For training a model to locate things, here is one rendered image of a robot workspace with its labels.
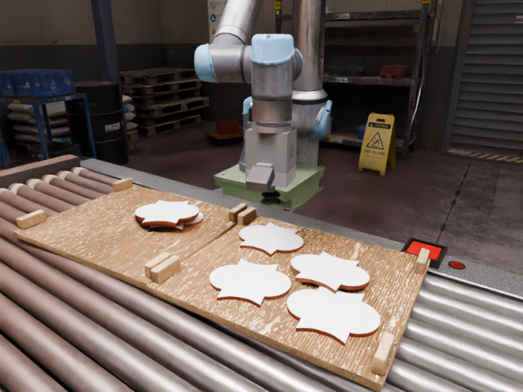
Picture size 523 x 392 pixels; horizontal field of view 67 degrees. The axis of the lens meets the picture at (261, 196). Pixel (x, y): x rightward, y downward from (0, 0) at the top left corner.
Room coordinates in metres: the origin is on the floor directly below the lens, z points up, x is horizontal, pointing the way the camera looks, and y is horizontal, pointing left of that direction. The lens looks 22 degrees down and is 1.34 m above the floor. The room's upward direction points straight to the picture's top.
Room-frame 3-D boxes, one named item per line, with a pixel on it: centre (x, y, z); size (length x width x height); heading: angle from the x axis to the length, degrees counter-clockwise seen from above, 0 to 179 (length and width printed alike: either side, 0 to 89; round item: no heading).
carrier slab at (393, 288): (0.62, -0.06, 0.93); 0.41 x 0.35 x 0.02; 59
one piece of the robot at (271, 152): (0.72, -0.01, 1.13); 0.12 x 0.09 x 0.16; 159
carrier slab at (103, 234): (0.84, 0.29, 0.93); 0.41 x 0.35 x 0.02; 60
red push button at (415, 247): (0.71, -0.34, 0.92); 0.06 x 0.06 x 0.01; 55
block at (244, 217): (0.84, 0.03, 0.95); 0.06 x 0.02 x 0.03; 149
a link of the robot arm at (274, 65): (0.75, -0.02, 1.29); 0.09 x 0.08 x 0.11; 166
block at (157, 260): (0.62, 0.19, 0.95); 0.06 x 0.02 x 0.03; 150
